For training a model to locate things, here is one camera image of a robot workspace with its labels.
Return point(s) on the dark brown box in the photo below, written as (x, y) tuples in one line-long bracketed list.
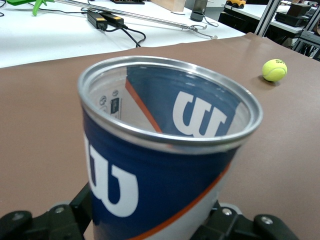
[(298, 8)]

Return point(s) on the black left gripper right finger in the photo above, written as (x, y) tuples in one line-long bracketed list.
[(237, 227)]

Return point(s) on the yellow-green tennis ball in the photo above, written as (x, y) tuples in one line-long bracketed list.
[(274, 70)]

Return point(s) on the white side table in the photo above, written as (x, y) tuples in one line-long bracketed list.
[(50, 42)]

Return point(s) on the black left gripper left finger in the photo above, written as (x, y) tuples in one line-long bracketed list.
[(50, 225)]

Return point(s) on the yellow toy car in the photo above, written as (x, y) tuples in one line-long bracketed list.
[(236, 2)]

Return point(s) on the blue white tennis ball can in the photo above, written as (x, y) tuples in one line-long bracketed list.
[(162, 175)]

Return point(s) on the white desk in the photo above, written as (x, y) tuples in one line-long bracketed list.
[(252, 12)]

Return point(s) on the long metal reach grabber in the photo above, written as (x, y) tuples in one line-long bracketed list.
[(150, 17)]

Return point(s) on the light wooden block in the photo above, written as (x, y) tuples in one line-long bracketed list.
[(172, 4)]

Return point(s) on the silver aluminium frame profile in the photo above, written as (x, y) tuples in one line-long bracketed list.
[(266, 17)]

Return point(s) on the black electronic device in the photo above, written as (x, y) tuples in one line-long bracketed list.
[(290, 18)]

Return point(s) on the brown table mat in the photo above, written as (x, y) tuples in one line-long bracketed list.
[(37, 125)]

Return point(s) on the black power adapter yellow label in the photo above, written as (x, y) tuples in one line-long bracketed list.
[(113, 18), (95, 18)]

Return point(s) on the green plastic tool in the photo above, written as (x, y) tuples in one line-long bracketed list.
[(37, 6)]

